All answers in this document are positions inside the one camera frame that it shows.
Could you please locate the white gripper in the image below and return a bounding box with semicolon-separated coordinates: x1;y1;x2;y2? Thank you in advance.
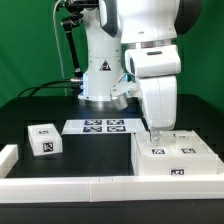
125;45;181;145

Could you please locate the white cabinet door panel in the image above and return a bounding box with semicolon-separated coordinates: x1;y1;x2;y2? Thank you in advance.
166;131;214;158
135;133;176;158

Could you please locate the white cabinet body box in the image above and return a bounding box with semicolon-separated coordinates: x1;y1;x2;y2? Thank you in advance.
131;131;222;176

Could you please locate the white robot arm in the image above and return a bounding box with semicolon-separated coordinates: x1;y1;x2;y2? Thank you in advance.
79;0;201;141

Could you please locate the small white tagged box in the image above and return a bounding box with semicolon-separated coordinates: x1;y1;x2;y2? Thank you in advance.
28;124;63;156

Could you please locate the flat white tagged base plate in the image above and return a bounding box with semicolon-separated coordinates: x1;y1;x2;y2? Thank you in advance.
62;118;145;135

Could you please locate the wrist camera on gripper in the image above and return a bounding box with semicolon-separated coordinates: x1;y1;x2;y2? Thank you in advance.
110;81;139;110

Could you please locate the black cable bundle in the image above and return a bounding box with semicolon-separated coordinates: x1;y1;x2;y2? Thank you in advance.
17;79;84;98

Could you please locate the white U-shaped fence frame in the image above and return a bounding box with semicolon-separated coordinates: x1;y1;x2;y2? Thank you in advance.
0;145;224;203

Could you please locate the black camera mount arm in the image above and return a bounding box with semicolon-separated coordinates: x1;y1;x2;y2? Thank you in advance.
52;0;98;78

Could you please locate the grey hanging cable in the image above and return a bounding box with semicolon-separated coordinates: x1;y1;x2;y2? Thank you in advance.
52;0;68;97

